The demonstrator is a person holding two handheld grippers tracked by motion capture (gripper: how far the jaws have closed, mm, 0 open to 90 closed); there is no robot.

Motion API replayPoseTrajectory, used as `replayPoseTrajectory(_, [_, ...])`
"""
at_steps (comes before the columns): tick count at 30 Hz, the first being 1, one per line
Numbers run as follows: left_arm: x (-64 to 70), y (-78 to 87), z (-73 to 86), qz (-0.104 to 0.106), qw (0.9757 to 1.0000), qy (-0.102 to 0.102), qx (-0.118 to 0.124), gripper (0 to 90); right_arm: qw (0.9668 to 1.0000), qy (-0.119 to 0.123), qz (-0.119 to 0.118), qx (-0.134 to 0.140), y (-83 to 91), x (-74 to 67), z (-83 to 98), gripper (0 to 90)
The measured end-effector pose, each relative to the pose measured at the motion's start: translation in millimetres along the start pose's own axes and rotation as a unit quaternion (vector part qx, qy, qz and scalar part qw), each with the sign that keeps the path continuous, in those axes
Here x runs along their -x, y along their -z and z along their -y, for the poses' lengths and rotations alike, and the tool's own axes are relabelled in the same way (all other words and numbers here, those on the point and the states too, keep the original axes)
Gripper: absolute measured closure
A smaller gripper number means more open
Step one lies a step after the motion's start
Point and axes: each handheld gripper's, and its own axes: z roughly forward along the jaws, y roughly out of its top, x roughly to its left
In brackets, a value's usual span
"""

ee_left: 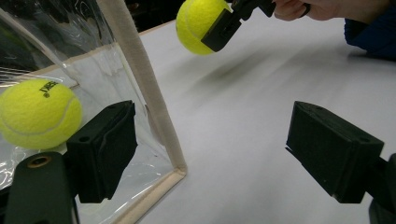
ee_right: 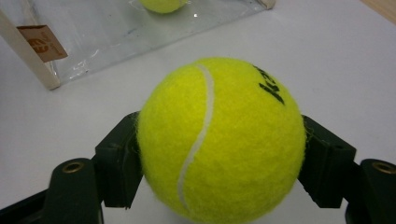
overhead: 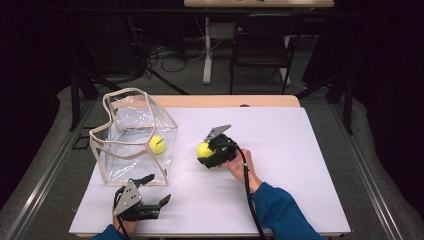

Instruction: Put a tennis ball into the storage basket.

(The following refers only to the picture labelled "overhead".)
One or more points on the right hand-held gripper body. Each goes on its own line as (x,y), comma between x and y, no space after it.
(225,150)

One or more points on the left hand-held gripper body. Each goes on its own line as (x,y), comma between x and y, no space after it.
(130,201)

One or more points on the yellow tennis ball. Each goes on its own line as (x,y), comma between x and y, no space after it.
(156,146)
(204,150)

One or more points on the clear plastic bag beige trim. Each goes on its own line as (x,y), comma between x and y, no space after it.
(133,163)

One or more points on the person's right hand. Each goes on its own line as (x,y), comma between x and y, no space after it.
(238,166)

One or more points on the person's left hand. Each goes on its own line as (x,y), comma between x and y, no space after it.
(126,227)

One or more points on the black metal stand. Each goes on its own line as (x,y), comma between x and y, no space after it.
(348,100)
(75,100)

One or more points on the black folding chair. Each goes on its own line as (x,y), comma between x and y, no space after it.
(263,43)

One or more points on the white desk with legs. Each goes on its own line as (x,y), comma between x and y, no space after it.
(260,3)

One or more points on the metal floor rail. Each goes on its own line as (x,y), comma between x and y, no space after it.
(43,180)
(366,173)

